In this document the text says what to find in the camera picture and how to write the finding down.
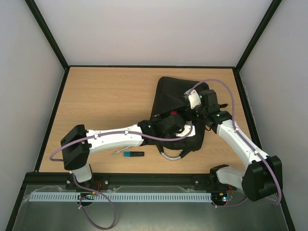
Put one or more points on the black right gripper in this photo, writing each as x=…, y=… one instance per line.
x=196, y=113

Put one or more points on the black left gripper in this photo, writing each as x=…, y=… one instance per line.
x=164, y=118

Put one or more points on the black backpack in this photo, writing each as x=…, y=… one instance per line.
x=169, y=97

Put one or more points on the silver green tip pen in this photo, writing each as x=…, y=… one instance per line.
x=119, y=151

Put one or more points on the blue cap highlighter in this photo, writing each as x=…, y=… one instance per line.
x=133, y=154

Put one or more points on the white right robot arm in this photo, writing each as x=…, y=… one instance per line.
x=262, y=176

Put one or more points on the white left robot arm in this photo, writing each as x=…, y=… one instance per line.
x=79, y=142

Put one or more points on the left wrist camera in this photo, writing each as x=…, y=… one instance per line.
x=187, y=131

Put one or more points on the black aluminium mounting rail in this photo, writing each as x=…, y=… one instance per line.
x=105, y=181

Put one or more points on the light blue slotted cable duct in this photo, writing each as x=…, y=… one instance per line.
x=121, y=197

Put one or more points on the black cage frame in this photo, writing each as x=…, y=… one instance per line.
x=236, y=72

